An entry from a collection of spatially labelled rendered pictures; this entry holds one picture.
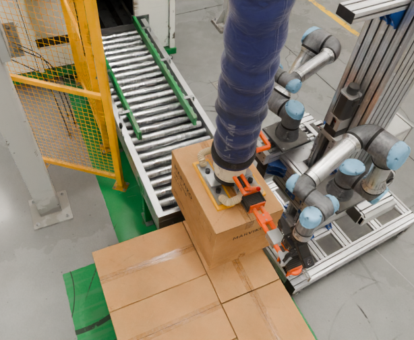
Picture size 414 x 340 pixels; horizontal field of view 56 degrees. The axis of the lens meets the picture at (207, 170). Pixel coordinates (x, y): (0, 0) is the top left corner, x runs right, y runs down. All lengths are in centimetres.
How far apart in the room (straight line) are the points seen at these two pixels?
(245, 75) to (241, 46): 12
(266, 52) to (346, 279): 220
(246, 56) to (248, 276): 142
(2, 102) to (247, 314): 185
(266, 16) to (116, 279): 169
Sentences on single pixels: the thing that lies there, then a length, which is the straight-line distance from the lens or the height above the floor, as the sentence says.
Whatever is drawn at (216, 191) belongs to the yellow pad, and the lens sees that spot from 203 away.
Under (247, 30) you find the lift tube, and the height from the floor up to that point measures 203.
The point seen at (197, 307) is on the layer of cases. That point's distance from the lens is 234.
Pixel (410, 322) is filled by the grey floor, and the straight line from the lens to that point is 334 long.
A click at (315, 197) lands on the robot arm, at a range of 157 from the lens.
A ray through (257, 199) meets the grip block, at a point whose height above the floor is 122.
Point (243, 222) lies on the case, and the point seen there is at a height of 107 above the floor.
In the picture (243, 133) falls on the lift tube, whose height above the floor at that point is 153.
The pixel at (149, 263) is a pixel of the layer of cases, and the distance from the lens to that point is 244.
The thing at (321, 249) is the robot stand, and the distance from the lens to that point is 303.
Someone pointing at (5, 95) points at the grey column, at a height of 123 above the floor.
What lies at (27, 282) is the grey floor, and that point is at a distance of 316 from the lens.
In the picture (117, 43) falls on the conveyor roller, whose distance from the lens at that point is 412.
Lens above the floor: 274
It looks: 51 degrees down
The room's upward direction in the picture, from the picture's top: 7 degrees clockwise
